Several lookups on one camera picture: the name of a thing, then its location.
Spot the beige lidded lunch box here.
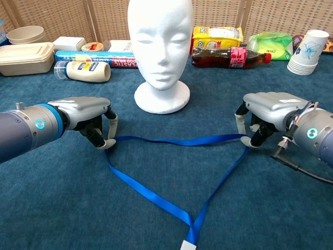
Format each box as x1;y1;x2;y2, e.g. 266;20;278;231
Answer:
0;42;55;77

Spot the cola bottle red label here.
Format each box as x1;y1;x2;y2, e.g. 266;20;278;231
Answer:
191;46;272;70

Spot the white carton behind head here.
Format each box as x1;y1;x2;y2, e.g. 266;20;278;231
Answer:
107;39;134;53

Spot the chocolate cookie bag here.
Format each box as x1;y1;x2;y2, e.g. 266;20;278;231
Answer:
292;34;333;55

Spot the white foam mannequin head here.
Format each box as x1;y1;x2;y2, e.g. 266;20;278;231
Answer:
127;0;194;115

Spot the beige bowl stack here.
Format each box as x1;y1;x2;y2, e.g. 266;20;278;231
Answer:
6;25;49;45

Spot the mayonnaise squeeze bottle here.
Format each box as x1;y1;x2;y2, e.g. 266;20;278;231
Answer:
53;60;112;83

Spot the blue lanyard with badge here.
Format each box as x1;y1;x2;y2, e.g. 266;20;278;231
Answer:
104;133;250;247

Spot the round lidded cup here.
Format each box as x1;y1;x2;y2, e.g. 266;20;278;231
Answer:
81;42;105;52

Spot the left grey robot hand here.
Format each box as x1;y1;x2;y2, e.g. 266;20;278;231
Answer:
47;96;119;149

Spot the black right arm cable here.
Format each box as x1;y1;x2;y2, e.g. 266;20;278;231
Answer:
270;135;333;184

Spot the small white box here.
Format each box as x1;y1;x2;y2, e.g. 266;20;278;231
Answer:
53;36;86;52

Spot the blue plastic wrap box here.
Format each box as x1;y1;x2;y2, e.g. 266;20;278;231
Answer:
55;51;138;69

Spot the teal table cloth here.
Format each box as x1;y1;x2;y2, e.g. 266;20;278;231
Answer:
0;52;333;250

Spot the wicker folding screen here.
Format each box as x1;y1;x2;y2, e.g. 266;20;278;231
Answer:
0;0;333;44

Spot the green wet wipes pack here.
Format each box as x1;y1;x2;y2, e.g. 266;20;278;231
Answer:
246;31;294;61

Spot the stack of white paper cups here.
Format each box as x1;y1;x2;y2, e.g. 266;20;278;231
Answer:
287;29;330;76

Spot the yellow snack bag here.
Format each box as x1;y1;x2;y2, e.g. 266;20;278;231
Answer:
191;26;244;55

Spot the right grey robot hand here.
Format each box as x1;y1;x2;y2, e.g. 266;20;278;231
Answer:
235;91;310;148

